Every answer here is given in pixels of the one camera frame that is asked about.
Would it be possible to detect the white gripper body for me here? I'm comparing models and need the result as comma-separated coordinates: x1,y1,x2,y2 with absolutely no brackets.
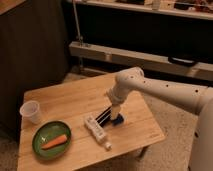
107,86,128,105

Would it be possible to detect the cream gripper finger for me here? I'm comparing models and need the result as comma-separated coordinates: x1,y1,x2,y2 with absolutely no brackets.
111,105,121,120

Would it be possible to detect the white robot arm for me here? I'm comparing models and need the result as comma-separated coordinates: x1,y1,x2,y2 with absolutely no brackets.
107,67,213,171

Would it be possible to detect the green ceramic plate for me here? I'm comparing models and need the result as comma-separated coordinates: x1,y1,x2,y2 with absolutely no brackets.
32,121,72,160

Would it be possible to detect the translucent plastic cup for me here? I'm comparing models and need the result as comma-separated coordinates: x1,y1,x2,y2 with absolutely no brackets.
19,100,41,124

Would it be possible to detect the blue sponge block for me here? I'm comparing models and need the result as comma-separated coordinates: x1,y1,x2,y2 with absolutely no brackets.
111,113,124,126

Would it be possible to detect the white tube with cap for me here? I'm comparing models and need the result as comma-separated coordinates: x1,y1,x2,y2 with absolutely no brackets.
84,116,112,150

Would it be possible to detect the wooden table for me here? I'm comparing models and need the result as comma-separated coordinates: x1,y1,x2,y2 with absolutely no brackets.
17,74,165,171

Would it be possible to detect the orange carrot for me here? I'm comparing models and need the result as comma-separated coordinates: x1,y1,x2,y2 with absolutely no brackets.
42,134,67,150

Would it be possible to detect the long grey case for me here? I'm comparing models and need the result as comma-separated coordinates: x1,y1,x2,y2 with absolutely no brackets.
69,41,213,81

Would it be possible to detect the dark cabinet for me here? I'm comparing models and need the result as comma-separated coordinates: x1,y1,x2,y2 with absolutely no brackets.
0,0,68,135

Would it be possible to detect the metal stand pole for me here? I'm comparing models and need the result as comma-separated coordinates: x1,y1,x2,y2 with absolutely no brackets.
72,0,84,72

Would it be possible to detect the white shelf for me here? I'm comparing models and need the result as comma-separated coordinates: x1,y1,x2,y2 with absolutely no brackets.
66,0,213,21

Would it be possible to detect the black case handle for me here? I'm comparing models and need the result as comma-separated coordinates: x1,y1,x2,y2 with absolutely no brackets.
168,57,198,67

